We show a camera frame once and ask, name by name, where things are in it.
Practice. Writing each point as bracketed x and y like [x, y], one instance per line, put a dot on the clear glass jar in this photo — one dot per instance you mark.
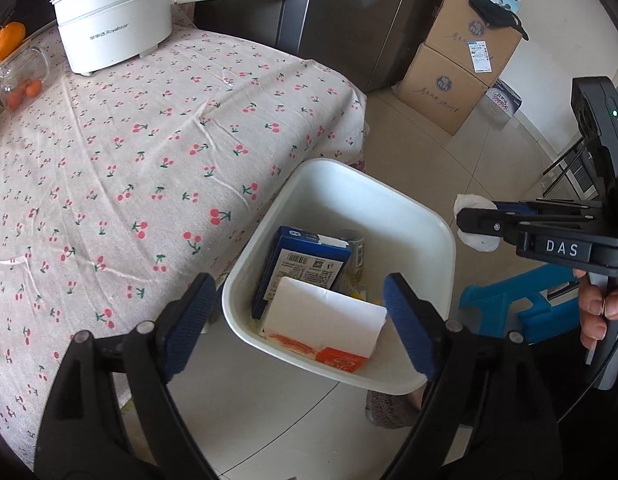
[29, 67]

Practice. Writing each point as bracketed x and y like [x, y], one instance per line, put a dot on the yellow wrapper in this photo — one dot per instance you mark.
[359, 294]

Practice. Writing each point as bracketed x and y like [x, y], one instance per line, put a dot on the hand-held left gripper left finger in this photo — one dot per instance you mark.
[189, 320]

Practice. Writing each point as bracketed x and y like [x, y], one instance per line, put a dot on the white plastic bin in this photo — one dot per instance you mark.
[339, 200]

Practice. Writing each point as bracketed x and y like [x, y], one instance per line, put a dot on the small tangerine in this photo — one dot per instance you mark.
[15, 97]
[33, 87]

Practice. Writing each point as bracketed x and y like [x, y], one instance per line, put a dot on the blue plastic stool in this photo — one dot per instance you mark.
[504, 300]

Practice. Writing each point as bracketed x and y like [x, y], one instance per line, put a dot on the large orange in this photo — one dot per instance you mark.
[9, 40]

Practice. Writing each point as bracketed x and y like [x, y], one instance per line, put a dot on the blue cardboard box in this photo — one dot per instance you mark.
[299, 265]

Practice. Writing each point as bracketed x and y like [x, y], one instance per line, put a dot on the person's right hand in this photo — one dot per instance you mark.
[591, 310]

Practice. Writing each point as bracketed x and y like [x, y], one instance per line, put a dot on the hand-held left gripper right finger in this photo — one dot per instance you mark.
[409, 330]

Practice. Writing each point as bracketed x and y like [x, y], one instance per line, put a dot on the cherry print tablecloth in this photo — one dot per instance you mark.
[139, 185]

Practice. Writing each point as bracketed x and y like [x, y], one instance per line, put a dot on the white and orange carton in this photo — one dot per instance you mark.
[329, 320]

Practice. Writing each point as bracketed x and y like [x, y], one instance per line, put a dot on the grey refrigerator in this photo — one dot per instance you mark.
[339, 10]

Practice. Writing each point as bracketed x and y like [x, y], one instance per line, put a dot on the black pouch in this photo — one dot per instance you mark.
[494, 12]

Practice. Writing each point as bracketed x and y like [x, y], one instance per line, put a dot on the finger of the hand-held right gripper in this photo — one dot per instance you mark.
[484, 222]
[509, 205]

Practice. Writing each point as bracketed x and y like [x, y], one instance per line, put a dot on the white electric cooking pot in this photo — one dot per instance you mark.
[114, 25]

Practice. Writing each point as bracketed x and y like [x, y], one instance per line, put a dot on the clear plastic bottle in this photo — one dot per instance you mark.
[356, 255]

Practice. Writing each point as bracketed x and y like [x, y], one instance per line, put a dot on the grey shoe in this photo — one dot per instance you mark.
[389, 407]

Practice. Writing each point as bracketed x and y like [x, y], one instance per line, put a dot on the metal frame chair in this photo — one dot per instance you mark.
[574, 175]

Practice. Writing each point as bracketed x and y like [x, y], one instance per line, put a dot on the purple tissue box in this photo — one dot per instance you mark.
[504, 100]

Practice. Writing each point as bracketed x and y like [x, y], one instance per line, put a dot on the white tissue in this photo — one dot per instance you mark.
[469, 201]

